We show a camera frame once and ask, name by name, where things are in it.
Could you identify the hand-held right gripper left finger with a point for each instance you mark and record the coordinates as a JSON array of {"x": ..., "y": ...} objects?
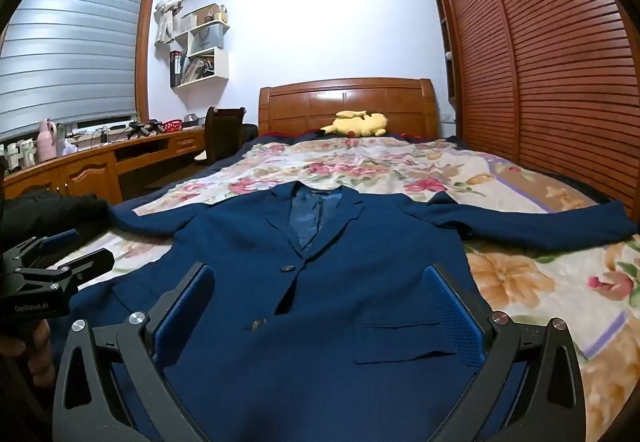
[{"x": 185, "y": 309}]

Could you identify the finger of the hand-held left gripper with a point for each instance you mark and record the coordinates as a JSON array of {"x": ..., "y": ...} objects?
[
  {"x": 87, "y": 264},
  {"x": 60, "y": 242}
]

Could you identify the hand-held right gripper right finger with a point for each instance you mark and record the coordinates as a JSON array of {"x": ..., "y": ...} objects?
[{"x": 452, "y": 317}]

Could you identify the blue suit jacket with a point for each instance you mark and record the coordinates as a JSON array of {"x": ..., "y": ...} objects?
[{"x": 310, "y": 332}]

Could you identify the black folded clothes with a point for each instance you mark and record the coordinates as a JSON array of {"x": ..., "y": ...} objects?
[{"x": 50, "y": 212}]

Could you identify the person's left hand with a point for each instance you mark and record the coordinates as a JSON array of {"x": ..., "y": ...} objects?
[{"x": 39, "y": 357}]

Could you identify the wooden desk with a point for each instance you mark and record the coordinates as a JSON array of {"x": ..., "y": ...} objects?
[{"x": 85, "y": 171}]

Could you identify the white ornaments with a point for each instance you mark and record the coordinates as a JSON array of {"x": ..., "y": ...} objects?
[{"x": 20, "y": 154}]

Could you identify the pink bottle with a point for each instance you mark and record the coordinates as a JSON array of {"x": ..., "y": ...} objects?
[{"x": 46, "y": 139}]

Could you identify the red basket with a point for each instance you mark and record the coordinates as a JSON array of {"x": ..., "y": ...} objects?
[{"x": 172, "y": 125}]

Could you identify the dark office chair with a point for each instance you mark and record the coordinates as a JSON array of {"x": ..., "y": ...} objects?
[{"x": 222, "y": 131}]

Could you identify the floral blanket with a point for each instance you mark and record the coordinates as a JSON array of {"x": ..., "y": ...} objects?
[{"x": 350, "y": 166}]

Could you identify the grey window blind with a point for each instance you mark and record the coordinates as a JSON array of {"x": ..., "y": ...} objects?
[{"x": 70, "y": 51}]

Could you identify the black binders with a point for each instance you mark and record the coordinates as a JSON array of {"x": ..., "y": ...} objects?
[{"x": 176, "y": 69}]

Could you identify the yellow plush toy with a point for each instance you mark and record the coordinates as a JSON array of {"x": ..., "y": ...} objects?
[{"x": 360, "y": 124}]

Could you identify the row of books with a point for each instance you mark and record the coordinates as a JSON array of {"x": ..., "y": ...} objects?
[{"x": 197, "y": 70}]

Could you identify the wooden bed headboard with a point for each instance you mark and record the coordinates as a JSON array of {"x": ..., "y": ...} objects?
[{"x": 300, "y": 106}]

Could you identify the white paper bag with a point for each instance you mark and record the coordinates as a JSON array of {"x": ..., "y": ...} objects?
[{"x": 205, "y": 39}]

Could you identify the tied beige curtain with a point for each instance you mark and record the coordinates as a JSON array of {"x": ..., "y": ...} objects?
[{"x": 167, "y": 16}]

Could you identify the wooden louvered wardrobe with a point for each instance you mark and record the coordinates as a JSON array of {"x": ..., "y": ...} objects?
[{"x": 550, "y": 71}]

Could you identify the white wall socket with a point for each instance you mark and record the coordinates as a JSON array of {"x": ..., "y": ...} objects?
[{"x": 446, "y": 116}]

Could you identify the wooden window frame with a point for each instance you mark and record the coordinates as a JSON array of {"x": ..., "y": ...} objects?
[{"x": 145, "y": 46}]

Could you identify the white wall shelf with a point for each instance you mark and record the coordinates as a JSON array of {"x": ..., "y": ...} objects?
[{"x": 222, "y": 64}]

